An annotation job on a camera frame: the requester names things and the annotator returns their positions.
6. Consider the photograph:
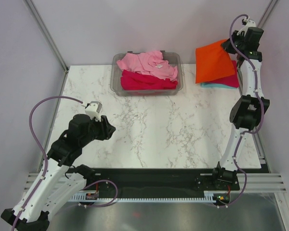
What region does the aluminium frame post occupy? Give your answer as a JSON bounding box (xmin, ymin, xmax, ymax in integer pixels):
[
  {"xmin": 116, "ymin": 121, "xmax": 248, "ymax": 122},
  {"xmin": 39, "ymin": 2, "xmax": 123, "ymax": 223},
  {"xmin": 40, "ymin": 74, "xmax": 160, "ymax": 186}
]
[
  {"xmin": 236, "ymin": 0, "xmax": 279, "ymax": 68},
  {"xmin": 24, "ymin": 0, "xmax": 69, "ymax": 73}
]

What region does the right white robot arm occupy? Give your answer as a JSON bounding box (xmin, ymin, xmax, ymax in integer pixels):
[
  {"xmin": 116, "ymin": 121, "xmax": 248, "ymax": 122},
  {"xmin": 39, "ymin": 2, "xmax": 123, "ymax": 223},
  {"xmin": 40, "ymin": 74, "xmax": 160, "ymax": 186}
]
[{"xmin": 211, "ymin": 26, "xmax": 270, "ymax": 190}]

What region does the clear plastic bin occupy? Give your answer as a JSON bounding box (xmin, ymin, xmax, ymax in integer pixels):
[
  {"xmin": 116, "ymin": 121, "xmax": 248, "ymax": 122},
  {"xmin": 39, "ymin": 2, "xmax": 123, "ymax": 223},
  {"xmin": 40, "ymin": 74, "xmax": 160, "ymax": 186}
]
[{"xmin": 110, "ymin": 51, "xmax": 183, "ymax": 96}]

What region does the folded teal t shirt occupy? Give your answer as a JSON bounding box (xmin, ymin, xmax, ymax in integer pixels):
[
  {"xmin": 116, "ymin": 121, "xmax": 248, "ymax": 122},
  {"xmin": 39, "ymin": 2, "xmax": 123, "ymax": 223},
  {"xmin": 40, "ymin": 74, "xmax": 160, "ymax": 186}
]
[{"xmin": 200, "ymin": 83, "xmax": 236, "ymax": 89}]

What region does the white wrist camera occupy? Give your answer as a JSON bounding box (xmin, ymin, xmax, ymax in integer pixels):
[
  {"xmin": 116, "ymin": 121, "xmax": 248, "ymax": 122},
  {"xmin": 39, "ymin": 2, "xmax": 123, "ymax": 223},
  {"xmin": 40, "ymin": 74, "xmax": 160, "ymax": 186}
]
[
  {"xmin": 237, "ymin": 16, "xmax": 256, "ymax": 36},
  {"xmin": 81, "ymin": 101, "xmax": 103, "ymax": 122}
]

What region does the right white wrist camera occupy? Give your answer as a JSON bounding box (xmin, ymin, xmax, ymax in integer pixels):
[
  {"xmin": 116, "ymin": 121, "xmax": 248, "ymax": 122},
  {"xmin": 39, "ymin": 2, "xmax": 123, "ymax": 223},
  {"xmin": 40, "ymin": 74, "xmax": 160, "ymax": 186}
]
[{"xmin": 237, "ymin": 16, "xmax": 256, "ymax": 36}]

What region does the left aluminium frame post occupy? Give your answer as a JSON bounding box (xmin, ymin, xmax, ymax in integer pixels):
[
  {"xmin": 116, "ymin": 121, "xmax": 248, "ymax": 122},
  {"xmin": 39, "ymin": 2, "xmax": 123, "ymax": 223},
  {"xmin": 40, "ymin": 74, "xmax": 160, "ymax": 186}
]
[{"xmin": 24, "ymin": 0, "xmax": 69, "ymax": 73}]

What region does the orange t shirt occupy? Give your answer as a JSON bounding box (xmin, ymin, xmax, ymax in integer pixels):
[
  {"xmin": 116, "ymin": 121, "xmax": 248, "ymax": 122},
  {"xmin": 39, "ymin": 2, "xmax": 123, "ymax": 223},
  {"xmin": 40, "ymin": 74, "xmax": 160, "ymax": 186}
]
[{"xmin": 195, "ymin": 39, "xmax": 235, "ymax": 84}]

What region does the magenta t shirt in bin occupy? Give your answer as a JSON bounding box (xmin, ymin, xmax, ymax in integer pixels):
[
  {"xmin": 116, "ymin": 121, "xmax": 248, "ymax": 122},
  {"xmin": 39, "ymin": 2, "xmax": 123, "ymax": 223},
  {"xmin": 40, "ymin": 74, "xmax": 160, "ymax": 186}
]
[{"xmin": 120, "ymin": 70, "xmax": 178, "ymax": 90}]

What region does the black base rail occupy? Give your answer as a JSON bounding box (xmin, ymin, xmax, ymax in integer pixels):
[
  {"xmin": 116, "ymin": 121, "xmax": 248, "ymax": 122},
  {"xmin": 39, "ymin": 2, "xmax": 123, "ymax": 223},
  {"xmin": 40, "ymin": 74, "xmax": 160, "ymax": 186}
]
[{"xmin": 84, "ymin": 168, "xmax": 240, "ymax": 197}]

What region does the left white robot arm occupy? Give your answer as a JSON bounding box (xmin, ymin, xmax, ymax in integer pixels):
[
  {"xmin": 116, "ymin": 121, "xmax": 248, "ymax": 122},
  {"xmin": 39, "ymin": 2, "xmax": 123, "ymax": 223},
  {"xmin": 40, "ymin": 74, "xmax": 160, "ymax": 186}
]
[{"xmin": 1, "ymin": 114, "xmax": 116, "ymax": 231}]

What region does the folded magenta t shirt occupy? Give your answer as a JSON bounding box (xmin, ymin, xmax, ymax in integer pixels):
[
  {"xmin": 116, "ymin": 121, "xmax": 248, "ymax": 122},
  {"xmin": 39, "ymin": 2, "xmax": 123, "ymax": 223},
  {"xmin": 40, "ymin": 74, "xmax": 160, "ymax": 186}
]
[{"xmin": 207, "ymin": 60, "xmax": 239, "ymax": 88}]

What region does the right aluminium frame post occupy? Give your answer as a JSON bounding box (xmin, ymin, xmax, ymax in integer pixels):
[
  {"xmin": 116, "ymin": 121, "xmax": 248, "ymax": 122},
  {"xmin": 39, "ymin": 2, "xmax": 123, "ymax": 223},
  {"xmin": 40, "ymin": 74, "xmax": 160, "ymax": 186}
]
[{"xmin": 236, "ymin": 0, "xmax": 279, "ymax": 68}]

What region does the light pink t shirt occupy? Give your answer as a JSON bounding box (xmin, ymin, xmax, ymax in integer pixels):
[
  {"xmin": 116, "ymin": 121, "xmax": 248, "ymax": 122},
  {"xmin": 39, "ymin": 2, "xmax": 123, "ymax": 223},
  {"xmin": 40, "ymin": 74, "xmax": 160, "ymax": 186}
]
[{"xmin": 117, "ymin": 51, "xmax": 178, "ymax": 80}]

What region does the white slotted cable duct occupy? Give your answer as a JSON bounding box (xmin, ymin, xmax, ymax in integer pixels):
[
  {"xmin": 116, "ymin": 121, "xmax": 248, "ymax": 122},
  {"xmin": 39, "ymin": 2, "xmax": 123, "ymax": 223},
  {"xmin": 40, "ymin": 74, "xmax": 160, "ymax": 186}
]
[{"xmin": 68, "ymin": 191, "xmax": 230, "ymax": 203}]

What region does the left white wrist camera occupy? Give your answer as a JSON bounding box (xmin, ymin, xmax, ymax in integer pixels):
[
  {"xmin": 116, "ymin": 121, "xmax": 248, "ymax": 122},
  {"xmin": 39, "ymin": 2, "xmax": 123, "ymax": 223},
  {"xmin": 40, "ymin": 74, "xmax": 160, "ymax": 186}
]
[{"xmin": 81, "ymin": 101, "xmax": 103, "ymax": 122}]

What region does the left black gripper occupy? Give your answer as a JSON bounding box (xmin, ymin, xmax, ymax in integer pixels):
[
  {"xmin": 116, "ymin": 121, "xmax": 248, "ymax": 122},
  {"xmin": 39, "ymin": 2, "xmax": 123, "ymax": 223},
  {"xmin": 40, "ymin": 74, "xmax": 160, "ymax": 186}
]
[{"xmin": 80, "ymin": 114, "xmax": 116, "ymax": 146}]

